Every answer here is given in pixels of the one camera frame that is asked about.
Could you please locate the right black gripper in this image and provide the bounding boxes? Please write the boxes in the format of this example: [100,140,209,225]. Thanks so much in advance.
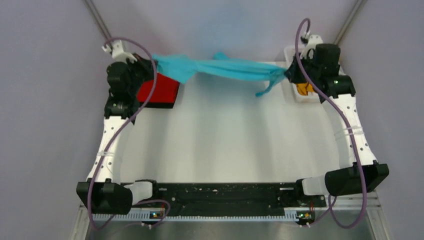
[285,52,320,84]

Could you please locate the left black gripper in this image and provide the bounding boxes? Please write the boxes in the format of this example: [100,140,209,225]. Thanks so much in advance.
[124,51,158,95]

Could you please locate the teal t shirt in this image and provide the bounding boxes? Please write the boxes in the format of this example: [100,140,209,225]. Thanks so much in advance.
[152,52,288,97]

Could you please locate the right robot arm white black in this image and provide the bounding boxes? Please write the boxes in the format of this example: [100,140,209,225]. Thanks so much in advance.
[285,43,390,206]

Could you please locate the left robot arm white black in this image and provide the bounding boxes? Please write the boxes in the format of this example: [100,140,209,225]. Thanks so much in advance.
[76,53,161,215]

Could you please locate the orange t shirt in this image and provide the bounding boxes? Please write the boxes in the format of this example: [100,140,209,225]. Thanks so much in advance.
[295,83,315,96]

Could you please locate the white plastic basket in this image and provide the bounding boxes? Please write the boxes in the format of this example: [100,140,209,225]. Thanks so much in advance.
[284,45,320,104]

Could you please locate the folded red t shirt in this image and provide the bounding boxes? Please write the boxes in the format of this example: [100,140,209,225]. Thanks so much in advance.
[137,73,180,109]

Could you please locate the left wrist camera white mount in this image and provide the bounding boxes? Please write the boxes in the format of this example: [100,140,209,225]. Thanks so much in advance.
[101,40,138,64]

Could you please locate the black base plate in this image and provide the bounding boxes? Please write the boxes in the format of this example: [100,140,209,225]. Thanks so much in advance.
[152,182,327,217]

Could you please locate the white cable duct strip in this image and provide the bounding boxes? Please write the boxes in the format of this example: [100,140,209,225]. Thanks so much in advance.
[111,209,300,222]

